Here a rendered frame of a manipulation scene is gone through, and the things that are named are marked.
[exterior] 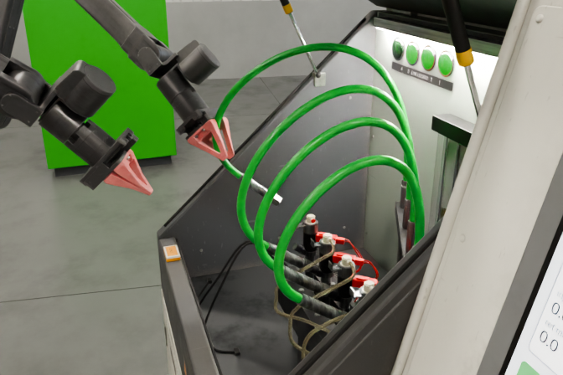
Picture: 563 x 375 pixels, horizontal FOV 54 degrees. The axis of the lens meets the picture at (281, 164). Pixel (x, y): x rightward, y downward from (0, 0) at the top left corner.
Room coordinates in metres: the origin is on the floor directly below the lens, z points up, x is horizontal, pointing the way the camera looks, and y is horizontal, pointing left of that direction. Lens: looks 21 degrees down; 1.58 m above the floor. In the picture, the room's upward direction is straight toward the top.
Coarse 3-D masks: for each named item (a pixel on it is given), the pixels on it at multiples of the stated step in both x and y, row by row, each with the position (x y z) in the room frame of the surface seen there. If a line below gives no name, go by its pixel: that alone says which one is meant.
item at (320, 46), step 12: (300, 48) 1.01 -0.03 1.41; (312, 48) 1.01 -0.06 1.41; (324, 48) 1.01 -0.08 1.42; (336, 48) 1.01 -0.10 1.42; (348, 48) 1.01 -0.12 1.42; (276, 60) 1.02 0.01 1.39; (372, 60) 1.00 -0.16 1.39; (252, 72) 1.02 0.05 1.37; (384, 72) 1.00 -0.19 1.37; (240, 84) 1.02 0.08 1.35; (228, 96) 1.02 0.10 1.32; (396, 96) 1.00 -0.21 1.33; (216, 120) 1.03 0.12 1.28; (216, 144) 1.03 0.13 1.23; (228, 168) 1.02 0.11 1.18
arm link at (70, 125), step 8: (56, 96) 0.84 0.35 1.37; (56, 104) 0.82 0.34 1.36; (64, 104) 0.83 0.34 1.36; (48, 112) 0.81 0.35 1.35; (56, 112) 0.82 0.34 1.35; (64, 112) 0.82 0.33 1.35; (72, 112) 0.83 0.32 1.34; (40, 120) 0.82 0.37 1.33; (48, 120) 0.81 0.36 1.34; (56, 120) 0.81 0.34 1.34; (64, 120) 0.82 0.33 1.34; (72, 120) 0.82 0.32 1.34; (80, 120) 0.83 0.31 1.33; (48, 128) 0.82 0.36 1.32; (56, 128) 0.81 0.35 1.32; (64, 128) 0.81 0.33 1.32; (72, 128) 0.82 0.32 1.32; (56, 136) 0.82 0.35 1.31; (64, 136) 0.81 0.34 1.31; (72, 136) 0.83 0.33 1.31
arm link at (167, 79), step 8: (176, 64) 1.08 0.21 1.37; (168, 72) 1.08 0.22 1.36; (176, 72) 1.08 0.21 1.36; (160, 80) 1.07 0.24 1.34; (168, 80) 1.07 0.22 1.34; (176, 80) 1.07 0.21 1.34; (184, 80) 1.08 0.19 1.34; (160, 88) 1.08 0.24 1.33; (168, 88) 1.06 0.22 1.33; (176, 88) 1.06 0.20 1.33; (184, 88) 1.06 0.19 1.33; (192, 88) 1.08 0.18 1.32; (168, 96) 1.06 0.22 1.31
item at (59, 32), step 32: (32, 0) 3.83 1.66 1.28; (64, 0) 3.90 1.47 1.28; (128, 0) 4.04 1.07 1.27; (160, 0) 4.11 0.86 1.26; (32, 32) 3.82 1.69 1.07; (64, 32) 3.89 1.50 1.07; (96, 32) 3.96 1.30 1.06; (160, 32) 4.10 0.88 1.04; (32, 64) 3.81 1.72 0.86; (64, 64) 3.88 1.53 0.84; (96, 64) 3.95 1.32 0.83; (128, 64) 4.02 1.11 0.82; (128, 96) 4.02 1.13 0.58; (160, 96) 4.09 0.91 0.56; (160, 128) 4.08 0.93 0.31; (64, 160) 3.85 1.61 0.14; (160, 160) 4.12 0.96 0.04
